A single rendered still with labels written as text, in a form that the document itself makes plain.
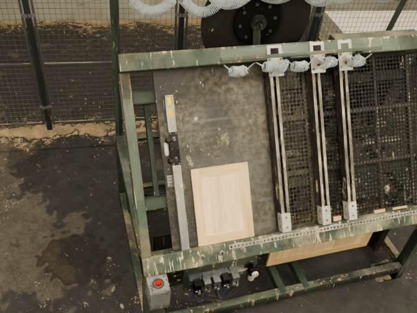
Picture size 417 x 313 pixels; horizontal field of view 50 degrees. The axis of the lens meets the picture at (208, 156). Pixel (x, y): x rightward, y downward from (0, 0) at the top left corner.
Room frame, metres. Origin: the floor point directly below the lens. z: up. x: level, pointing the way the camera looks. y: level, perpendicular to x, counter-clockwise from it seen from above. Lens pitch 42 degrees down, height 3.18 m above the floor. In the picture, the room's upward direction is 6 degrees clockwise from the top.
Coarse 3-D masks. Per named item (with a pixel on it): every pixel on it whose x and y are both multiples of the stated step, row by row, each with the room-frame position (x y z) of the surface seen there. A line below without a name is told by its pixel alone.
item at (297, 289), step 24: (120, 144) 2.72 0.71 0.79; (120, 168) 2.52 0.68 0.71; (120, 192) 2.75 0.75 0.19; (144, 192) 2.86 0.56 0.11; (408, 192) 2.49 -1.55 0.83; (168, 240) 1.83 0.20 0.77; (384, 240) 2.54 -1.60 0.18; (408, 240) 2.36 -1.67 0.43; (264, 264) 2.10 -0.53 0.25; (408, 264) 2.30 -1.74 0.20; (144, 288) 1.54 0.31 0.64; (288, 288) 1.96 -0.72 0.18; (312, 288) 1.99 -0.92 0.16; (144, 312) 1.55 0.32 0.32; (168, 312) 1.65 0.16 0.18; (192, 312) 1.67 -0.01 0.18; (216, 312) 1.72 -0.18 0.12
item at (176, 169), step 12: (168, 96) 2.20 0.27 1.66; (168, 108) 2.16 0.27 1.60; (168, 120) 2.12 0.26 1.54; (168, 132) 2.09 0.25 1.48; (180, 168) 1.97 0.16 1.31; (180, 180) 1.92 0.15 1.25; (180, 192) 1.88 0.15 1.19; (180, 204) 1.84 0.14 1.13; (180, 216) 1.79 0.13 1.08; (180, 228) 1.75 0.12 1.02; (180, 240) 1.72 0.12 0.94
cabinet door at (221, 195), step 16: (192, 176) 1.97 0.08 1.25; (208, 176) 2.00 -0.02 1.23; (224, 176) 2.03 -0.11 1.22; (240, 176) 2.06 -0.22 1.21; (192, 192) 1.93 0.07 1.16; (208, 192) 1.95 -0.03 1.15; (224, 192) 1.97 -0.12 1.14; (240, 192) 2.00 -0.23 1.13; (208, 208) 1.88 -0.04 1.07; (224, 208) 1.91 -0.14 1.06; (240, 208) 1.94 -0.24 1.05; (208, 224) 1.82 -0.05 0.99; (224, 224) 1.85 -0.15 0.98; (240, 224) 1.88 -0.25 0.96; (208, 240) 1.76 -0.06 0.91; (224, 240) 1.78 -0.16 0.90
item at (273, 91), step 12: (276, 60) 2.48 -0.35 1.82; (288, 60) 2.38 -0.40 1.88; (276, 72) 2.44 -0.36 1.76; (276, 84) 2.42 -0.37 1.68; (276, 96) 2.39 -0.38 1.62; (276, 108) 2.36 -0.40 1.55; (276, 120) 2.29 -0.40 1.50; (276, 132) 2.25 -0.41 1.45; (276, 144) 2.20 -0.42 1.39; (276, 156) 2.16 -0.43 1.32; (276, 168) 2.13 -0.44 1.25; (276, 180) 2.10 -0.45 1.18; (288, 204) 1.99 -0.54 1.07; (288, 216) 1.95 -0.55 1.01; (288, 228) 1.90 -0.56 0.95
